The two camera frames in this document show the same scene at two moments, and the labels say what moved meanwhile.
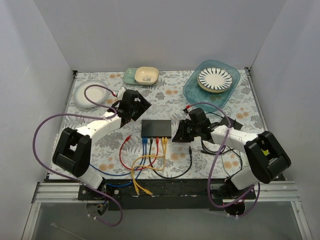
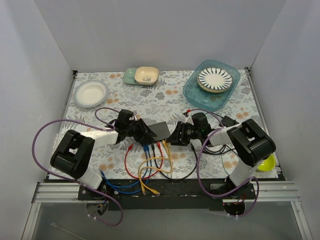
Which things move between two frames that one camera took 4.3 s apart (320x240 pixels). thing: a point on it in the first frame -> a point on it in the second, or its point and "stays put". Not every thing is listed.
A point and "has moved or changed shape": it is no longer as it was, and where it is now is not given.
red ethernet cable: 157,140 -> 130,146
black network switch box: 156,128 has moved or changed shape
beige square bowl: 146,75 stays put
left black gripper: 136,110 -> 138,128
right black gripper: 183,131 stays put
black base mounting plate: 137,193 stays put
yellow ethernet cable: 137,181 -> 157,168
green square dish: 129,76 stays put
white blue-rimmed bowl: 96,93 stays put
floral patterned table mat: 154,132 stays put
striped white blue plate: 215,80 stays put
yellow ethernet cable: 165,145 has moved or changed shape
